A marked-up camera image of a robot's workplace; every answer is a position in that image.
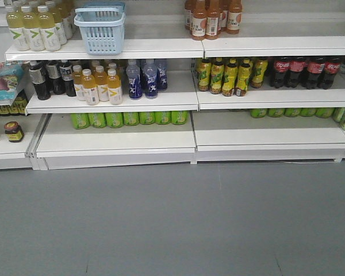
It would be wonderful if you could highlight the light blue plastic basket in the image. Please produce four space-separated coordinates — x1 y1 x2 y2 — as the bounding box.
74 1 126 55

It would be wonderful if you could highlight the coke bottle red label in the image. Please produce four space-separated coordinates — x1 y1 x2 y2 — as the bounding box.
270 56 290 89
317 56 342 89
285 56 306 88
301 56 326 89

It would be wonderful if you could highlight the blue sports drink bottle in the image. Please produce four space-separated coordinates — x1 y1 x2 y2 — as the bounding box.
155 59 168 91
126 59 143 99
143 59 158 99

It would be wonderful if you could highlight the yellow lemon tea bottle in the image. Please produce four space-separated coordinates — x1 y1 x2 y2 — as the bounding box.
210 57 224 94
198 59 212 91
235 58 251 97
221 58 238 97
250 57 268 89

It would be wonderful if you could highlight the yellow vitamin drink bottle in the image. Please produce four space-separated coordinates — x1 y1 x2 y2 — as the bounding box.
107 69 122 105
82 69 99 106
72 65 85 101
94 66 109 102

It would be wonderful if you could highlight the green drink bottle row left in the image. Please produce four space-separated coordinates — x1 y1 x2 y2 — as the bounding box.
70 110 189 129

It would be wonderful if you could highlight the green drink bottle row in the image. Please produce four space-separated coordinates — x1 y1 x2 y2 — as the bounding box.
250 107 345 131
70 110 189 129

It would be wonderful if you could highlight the white metal shelving unit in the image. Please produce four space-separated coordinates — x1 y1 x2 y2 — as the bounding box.
0 1 345 170

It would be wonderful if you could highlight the orange juice bottle C100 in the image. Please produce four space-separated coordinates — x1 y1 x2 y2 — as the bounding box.
227 0 242 35
191 0 206 41

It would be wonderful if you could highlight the dark tea bottle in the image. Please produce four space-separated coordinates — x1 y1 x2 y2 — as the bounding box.
59 60 76 97
47 60 65 95
29 60 51 100

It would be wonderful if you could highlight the orange juice bottle barcode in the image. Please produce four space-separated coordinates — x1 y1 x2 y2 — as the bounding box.
205 0 220 40

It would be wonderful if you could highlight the brown sauce jar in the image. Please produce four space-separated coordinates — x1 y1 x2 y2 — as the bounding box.
4 121 24 143

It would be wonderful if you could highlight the pale green drink bottle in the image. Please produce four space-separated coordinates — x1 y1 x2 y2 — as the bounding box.
21 5 45 52
37 5 61 52
5 6 30 51

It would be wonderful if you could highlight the green drink bottle row right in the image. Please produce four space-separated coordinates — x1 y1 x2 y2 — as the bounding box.
250 107 345 131

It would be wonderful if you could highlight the teal snack package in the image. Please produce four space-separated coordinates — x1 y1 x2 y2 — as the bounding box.
0 63 24 101

